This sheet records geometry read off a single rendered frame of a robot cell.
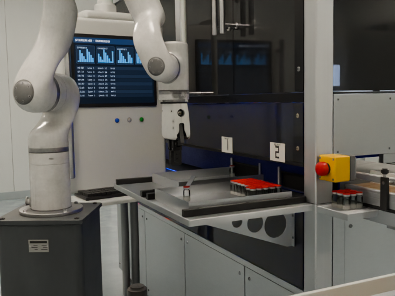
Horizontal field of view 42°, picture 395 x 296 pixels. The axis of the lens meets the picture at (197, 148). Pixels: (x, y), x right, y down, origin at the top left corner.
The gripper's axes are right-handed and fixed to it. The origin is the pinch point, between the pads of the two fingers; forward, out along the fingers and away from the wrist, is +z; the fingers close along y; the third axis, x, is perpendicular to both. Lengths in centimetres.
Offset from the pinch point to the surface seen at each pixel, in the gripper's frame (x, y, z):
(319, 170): -35.7, -17.8, 4.2
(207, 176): -37, 54, 15
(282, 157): -39.0, 4.9, 2.9
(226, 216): -10.3, -10.3, 15.7
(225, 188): -26.6, 20.3, 14.0
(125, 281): -15, 100, 70
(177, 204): -1.4, 2.7, 13.9
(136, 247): -21, 102, 55
